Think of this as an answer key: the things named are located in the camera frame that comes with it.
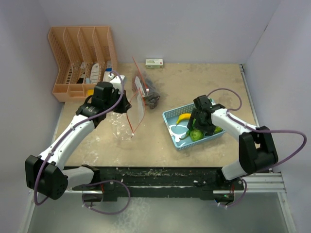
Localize yellow-green custard apple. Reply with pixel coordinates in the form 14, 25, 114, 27
214, 126, 223, 134

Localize green custard apple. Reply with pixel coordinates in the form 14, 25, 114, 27
190, 129, 204, 142

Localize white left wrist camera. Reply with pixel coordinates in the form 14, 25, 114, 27
108, 74, 122, 91

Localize yellow banana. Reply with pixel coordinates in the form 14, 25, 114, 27
176, 113, 191, 125

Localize yellow block in organizer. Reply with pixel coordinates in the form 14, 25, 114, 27
86, 89, 94, 96

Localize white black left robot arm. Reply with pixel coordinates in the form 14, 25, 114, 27
25, 82, 131, 200

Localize black metal base frame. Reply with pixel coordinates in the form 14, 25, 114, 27
73, 166, 244, 202

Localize aluminium rail frame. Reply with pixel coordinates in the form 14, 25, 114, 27
239, 64, 297, 233

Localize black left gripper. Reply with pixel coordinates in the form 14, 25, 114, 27
104, 89, 131, 114

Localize small green white box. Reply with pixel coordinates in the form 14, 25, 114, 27
145, 58, 163, 68

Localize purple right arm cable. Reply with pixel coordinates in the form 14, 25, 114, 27
206, 87, 307, 209

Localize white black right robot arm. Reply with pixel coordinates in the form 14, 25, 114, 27
187, 95, 278, 190

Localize white bottle in organizer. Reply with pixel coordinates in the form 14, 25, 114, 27
89, 63, 100, 83

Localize green chili pepper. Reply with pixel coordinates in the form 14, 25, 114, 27
179, 119, 196, 140

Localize white blue box in organizer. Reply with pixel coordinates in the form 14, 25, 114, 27
103, 61, 112, 82

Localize light blue plastic basket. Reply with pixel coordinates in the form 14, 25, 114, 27
162, 98, 226, 151

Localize clear zip top bag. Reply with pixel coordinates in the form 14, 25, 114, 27
131, 56, 161, 110
108, 88, 146, 141

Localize orange plastic file organizer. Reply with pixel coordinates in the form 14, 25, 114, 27
48, 26, 118, 102

